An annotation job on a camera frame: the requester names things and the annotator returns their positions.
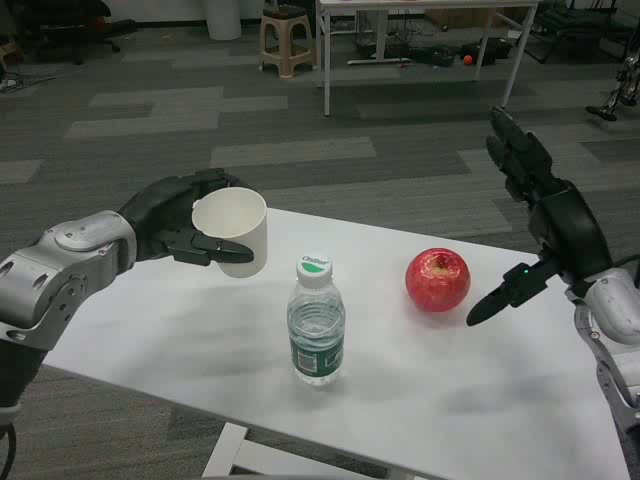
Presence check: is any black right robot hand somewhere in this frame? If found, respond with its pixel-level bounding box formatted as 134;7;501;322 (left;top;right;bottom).
465;105;614;328

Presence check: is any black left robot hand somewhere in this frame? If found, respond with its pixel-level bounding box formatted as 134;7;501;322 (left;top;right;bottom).
119;168;256;268

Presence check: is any white paper cup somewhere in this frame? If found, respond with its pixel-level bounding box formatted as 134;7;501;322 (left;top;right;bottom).
190;187;269;280

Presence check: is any red apple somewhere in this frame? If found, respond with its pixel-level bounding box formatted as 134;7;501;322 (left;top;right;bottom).
404;247;472;314

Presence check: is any black bag on floor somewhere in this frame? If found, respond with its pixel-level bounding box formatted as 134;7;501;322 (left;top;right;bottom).
459;38;515;67

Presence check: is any black folding chair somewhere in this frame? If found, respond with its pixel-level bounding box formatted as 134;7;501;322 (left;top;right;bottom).
528;0;640;64

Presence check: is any black office chair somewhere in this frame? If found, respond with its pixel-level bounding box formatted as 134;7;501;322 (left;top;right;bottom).
23;0;138;66

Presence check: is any clear water bottle green label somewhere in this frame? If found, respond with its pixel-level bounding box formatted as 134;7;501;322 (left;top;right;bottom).
286;254;347;387

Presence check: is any white waste bin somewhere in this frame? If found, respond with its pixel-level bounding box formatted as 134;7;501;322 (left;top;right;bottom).
205;0;243;41

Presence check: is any beige plastic stool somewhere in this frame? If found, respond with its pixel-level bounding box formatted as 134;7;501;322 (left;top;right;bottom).
258;3;318;79

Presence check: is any white frame table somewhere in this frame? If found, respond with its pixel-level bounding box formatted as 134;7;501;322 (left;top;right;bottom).
316;0;543;117

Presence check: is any white table base frame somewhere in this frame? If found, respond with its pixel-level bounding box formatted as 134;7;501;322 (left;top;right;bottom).
200;421;391;480

